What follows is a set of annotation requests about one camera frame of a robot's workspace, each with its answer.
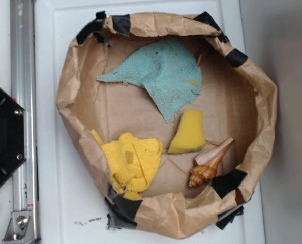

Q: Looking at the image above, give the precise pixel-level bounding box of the brown paper bag bin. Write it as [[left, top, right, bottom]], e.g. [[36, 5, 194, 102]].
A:
[[56, 12, 277, 239]]

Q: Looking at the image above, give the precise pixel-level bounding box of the yellow terry cloth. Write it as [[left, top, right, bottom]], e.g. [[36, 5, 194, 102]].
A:
[[91, 130, 163, 200]]

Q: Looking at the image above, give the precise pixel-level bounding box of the light blue terry cloth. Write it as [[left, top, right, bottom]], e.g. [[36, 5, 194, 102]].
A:
[[96, 36, 202, 123]]

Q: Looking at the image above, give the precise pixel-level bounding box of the yellow sponge piece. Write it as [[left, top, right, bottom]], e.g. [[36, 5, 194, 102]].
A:
[[168, 109, 206, 154]]

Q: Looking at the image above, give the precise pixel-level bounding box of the brown spiral seashell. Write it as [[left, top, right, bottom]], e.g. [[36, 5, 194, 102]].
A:
[[188, 138, 235, 187]]

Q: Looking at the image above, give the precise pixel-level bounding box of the white plastic tray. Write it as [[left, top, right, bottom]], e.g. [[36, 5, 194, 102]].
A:
[[34, 0, 266, 244]]

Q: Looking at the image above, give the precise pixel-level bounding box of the aluminium extrusion rail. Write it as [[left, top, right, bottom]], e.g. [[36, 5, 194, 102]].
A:
[[10, 1, 41, 243]]

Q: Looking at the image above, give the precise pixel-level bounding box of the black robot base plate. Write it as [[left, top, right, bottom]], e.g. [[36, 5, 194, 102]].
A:
[[0, 88, 26, 188]]

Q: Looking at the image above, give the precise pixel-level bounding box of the metal corner bracket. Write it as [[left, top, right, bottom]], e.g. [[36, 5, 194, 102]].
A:
[[2, 210, 34, 243]]

